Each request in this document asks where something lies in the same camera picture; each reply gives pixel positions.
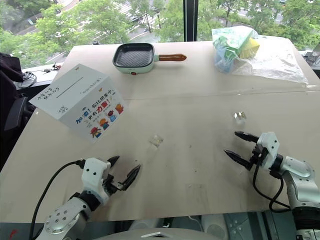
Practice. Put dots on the clear plastic bag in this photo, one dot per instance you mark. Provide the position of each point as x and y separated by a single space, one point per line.
275 62

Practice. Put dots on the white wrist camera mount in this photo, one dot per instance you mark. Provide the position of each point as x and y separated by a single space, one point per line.
93 172
268 150

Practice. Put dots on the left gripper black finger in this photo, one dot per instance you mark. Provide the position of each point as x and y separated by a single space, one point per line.
114 162
131 176

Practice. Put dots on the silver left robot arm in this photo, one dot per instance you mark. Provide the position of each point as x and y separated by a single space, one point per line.
62 220

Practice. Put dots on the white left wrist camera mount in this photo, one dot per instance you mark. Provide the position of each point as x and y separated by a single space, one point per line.
93 172

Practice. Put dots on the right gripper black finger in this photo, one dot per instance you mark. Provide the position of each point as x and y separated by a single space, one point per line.
237 158
247 136

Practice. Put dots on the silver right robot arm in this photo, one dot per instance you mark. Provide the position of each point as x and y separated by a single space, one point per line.
300 180

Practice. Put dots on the dark window frame post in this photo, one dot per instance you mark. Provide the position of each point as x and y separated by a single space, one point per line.
190 20

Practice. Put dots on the grey rounded shell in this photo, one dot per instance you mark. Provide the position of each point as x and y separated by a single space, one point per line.
215 226

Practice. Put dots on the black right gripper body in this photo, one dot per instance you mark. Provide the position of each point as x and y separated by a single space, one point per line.
257 153

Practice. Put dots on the small dark gadget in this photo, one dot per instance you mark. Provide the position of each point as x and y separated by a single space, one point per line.
53 67

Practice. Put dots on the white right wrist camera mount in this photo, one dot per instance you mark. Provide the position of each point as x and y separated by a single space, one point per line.
268 150

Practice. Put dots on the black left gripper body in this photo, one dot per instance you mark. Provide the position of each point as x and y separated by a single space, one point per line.
110 186

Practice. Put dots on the blue green plastic bag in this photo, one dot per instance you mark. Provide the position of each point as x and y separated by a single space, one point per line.
226 50

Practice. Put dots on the black office chair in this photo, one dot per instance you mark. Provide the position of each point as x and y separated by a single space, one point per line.
12 100

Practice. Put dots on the white printed cardboard box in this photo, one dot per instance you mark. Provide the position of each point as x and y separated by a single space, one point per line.
82 102

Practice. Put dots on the green electric grill pan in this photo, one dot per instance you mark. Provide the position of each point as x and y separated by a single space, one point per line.
135 58

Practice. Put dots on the small clear plastic piece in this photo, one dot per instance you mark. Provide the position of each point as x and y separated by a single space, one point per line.
156 140

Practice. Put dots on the yellow green sponge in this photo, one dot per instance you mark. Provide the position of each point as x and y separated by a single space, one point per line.
250 47

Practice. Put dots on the small clear cup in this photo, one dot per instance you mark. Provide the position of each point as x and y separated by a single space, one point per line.
240 116

